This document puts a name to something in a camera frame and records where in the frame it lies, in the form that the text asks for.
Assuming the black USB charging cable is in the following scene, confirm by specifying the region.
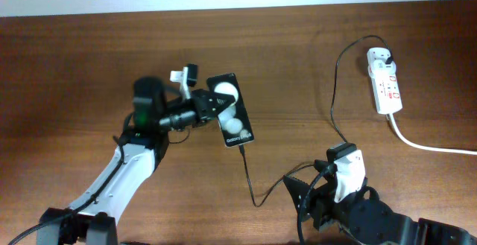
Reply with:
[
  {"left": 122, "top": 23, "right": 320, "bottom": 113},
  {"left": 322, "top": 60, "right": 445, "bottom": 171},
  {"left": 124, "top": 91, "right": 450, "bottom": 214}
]
[{"left": 238, "top": 35, "right": 394, "bottom": 208}]

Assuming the white power strip cord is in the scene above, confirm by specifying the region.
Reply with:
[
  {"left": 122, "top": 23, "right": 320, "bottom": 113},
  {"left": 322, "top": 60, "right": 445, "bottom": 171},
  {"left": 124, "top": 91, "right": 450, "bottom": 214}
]
[{"left": 386, "top": 112, "right": 477, "bottom": 156}]

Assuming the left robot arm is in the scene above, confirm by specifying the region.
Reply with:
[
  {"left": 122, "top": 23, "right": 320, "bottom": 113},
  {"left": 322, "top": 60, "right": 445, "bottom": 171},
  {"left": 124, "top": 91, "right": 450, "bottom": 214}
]
[{"left": 36, "top": 74, "right": 240, "bottom": 244}]

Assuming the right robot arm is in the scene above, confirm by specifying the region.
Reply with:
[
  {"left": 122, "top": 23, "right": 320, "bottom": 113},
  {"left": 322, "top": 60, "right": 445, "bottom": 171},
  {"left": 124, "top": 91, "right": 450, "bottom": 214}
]
[{"left": 284, "top": 176, "right": 476, "bottom": 245}]

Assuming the black Samsung flip phone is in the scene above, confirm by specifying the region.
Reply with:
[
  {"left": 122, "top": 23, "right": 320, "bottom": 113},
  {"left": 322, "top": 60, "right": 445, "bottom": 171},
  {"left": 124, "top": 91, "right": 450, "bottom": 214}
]
[{"left": 206, "top": 73, "right": 254, "bottom": 147}]

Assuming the white USB charger adapter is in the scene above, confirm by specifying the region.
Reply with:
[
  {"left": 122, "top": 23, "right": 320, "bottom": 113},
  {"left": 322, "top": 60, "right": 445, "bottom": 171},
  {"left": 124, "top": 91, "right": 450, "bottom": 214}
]
[{"left": 367, "top": 47, "right": 397, "bottom": 78}]

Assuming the white power strip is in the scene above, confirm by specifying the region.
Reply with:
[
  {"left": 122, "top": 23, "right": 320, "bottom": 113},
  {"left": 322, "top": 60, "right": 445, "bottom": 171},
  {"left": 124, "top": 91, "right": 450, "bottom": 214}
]
[{"left": 368, "top": 63, "right": 402, "bottom": 115}]

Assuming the left camera black cable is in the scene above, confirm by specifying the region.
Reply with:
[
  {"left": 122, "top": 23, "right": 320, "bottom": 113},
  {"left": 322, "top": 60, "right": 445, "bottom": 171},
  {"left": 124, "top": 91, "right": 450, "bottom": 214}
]
[{"left": 7, "top": 114, "right": 135, "bottom": 245}]

